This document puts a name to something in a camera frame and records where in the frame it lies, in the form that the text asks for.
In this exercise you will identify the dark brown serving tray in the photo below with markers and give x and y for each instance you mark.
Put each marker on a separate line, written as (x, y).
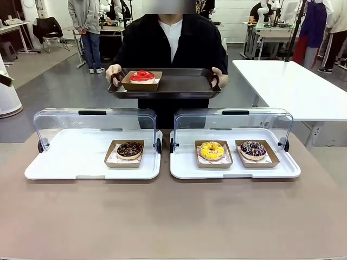
(179, 84)

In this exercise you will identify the kraft box of red donut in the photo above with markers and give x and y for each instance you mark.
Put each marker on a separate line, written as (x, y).
(141, 87)

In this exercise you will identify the red glazed donut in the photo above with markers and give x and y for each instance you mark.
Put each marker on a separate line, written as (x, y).
(135, 78)

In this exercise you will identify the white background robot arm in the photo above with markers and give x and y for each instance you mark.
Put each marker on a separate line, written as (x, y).
(261, 13)

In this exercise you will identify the yellow glazed sprinkle donut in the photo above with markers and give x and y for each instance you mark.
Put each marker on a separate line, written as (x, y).
(206, 153)

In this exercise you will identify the kraft box of yellow donut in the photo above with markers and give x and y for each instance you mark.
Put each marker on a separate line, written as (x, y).
(214, 165)

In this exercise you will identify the chocolate donut with brown sprinkles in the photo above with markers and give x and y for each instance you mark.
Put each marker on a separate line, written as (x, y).
(123, 150)

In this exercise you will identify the kraft box of brown-sprinkle donut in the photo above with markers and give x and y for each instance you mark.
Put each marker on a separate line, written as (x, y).
(122, 164)

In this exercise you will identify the printed paper under yellow donut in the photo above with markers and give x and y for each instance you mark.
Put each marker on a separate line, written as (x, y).
(228, 160)

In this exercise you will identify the printed paper under brown-sprinkle donut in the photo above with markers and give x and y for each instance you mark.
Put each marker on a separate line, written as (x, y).
(112, 159)

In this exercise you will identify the chocolate donut with rainbow sprinkles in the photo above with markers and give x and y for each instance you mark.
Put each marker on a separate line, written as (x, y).
(246, 149)

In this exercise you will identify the kraft box of rainbow-sprinkle donut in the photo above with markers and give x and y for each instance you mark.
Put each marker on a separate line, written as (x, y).
(260, 165)

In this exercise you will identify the person in black jacket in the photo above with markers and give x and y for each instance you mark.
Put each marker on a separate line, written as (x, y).
(146, 40)

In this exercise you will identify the printed paper under rainbow-sprinkle donut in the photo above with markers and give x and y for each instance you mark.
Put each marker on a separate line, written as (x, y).
(268, 160)

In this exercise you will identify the person in grey hoodie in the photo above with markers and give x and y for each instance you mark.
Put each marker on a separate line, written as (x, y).
(86, 16)

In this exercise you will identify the person in purple apron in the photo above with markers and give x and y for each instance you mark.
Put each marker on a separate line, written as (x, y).
(314, 24)

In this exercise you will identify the person in light top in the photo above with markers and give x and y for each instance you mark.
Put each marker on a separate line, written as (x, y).
(336, 40)

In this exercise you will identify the black lid hinge knob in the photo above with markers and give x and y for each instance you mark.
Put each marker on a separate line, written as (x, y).
(40, 146)
(172, 146)
(159, 146)
(285, 146)

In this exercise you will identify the white display case tray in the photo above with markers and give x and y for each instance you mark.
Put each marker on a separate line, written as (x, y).
(184, 168)
(67, 162)

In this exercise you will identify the clear display case lid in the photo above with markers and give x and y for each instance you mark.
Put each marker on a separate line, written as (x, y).
(244, 122)
(95, 122)

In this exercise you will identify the white table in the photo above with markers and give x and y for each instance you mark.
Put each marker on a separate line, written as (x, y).
(284, 86)

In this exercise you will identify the grey background workbench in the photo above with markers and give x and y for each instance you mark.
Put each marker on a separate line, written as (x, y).
(271, 32)

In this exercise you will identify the black tripod stand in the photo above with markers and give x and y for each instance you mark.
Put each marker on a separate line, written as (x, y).
(294, 35)

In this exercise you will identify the chair with black jacket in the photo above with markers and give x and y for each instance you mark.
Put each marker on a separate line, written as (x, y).
(48, 27)

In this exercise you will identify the white cylindrical floor unit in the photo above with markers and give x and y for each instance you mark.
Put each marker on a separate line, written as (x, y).
(8, 94)

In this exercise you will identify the grey stool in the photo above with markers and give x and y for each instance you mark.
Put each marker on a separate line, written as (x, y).
(8, 50)

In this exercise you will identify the white background desk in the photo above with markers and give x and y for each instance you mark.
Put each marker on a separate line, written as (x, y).
(13, 25)

